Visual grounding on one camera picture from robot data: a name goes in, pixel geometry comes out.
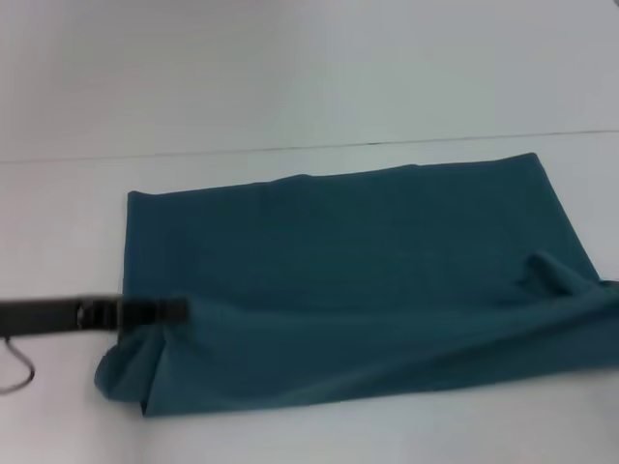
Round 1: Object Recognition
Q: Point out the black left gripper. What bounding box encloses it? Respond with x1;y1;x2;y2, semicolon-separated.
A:
0;295;190;338

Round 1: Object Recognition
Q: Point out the teal t-shirt with FREE print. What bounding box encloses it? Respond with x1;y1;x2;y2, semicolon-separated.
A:
93;152;619;420

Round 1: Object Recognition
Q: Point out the dark left gripper cable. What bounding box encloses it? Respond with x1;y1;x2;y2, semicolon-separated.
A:
0;334;37;394

